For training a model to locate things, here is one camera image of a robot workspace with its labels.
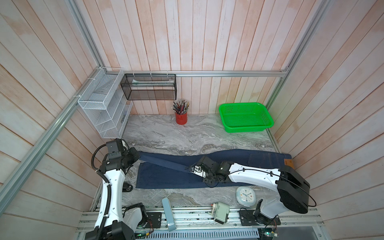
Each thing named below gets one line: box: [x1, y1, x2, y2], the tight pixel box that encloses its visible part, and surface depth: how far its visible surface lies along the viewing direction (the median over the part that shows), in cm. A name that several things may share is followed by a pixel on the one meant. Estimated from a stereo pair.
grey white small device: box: [211, 202, 230, 225], surface depth 74 cm
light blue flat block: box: [161, 197, 177, 232], surface depth 73 cm
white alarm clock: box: [236, 186, 256, 207], surface depth 80 cm
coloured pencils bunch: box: [171, 98, 190, 115], surface depth 106 cm
